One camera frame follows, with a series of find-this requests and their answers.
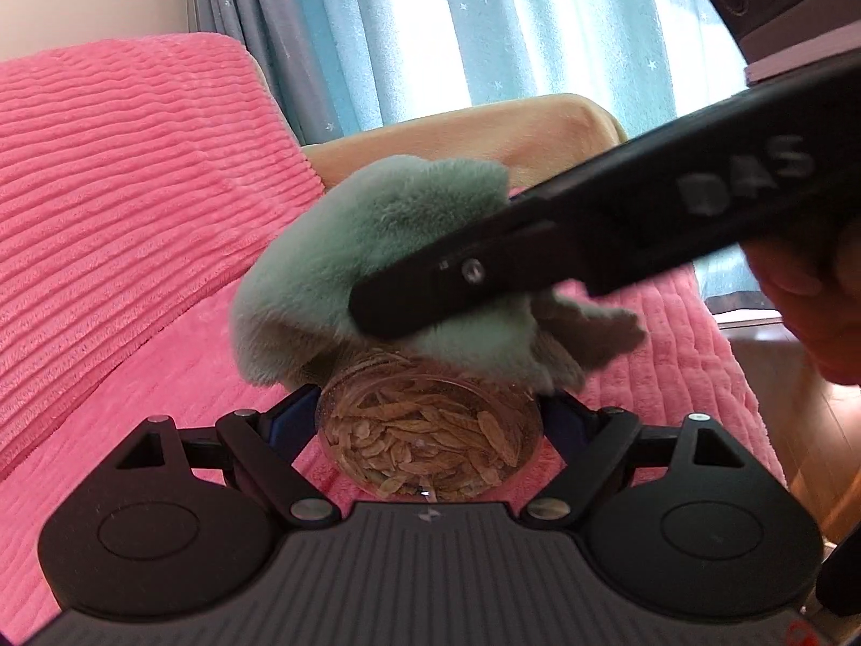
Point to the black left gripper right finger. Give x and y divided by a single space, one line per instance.
682 520

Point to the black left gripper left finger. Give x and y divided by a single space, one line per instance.
173 521

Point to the green microfibre cloth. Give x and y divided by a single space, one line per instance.
289 321

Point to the clear plastic jar with label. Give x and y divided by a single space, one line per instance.
404 427

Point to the person's right hand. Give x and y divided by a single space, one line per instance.
816 290

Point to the beige sofa armrest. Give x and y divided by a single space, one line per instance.
535 138

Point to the blue star curtain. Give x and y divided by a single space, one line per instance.
359 65

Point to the grey curtain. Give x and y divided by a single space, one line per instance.
262 33

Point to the black camera box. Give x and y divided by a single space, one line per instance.
777 36

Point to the pink corduroy seat cover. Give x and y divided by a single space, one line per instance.
187 372

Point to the pink corduroy back cushion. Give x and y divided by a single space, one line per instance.
139 176

